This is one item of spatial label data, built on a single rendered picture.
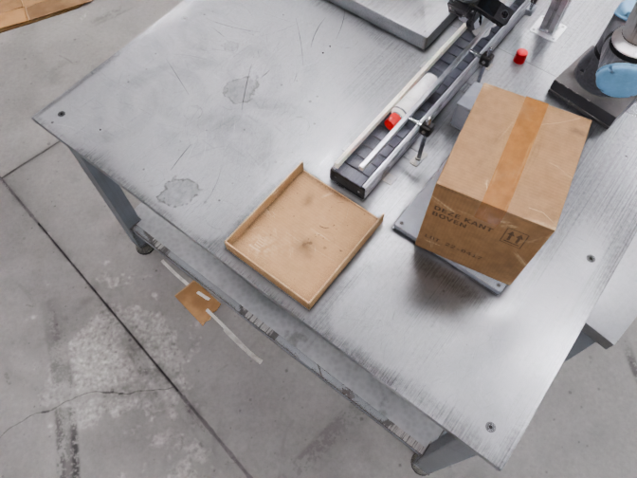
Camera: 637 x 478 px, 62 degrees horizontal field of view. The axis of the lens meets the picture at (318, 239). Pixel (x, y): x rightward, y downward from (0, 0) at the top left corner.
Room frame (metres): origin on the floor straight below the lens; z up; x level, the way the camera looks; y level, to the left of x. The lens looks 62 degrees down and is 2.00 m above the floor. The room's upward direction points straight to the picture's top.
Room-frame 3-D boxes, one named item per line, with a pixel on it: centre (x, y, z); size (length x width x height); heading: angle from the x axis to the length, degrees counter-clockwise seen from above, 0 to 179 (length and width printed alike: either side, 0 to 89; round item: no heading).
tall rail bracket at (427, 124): (0.87, -0.25, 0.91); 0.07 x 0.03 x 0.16; 52
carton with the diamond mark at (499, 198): (0.67, -0.41, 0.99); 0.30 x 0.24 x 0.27; 153
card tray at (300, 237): (0.62, 0.03, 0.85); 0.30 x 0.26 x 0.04; 142
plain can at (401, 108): (0.99, -0.25, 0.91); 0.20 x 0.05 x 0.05; 140
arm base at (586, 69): (1.11, -0.80, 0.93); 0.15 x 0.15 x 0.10
